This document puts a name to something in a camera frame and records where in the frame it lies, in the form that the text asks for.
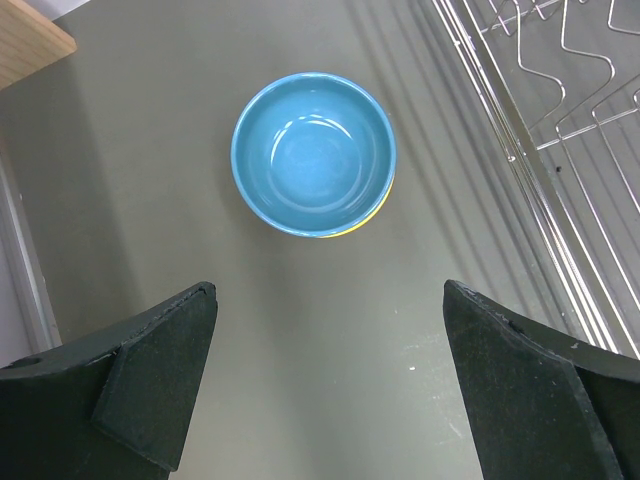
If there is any orange yellow bowl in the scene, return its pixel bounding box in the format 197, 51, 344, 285
319, 174, 396, 240

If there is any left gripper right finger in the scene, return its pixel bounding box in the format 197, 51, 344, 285
443, 280, 639, 479

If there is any blue bowl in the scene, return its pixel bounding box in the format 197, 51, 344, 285
230, 72, 398, 238

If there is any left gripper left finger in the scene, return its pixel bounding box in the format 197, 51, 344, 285
1, 282, 218, 479

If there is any metal wire dish rack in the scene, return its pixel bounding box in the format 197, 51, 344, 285
434, 1, 639, 358

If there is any aluminium rail frame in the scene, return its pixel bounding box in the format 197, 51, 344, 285
1, 153, 62, 366

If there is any wooden shelf unit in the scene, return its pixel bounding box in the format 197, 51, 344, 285
1, 0, 77, 89

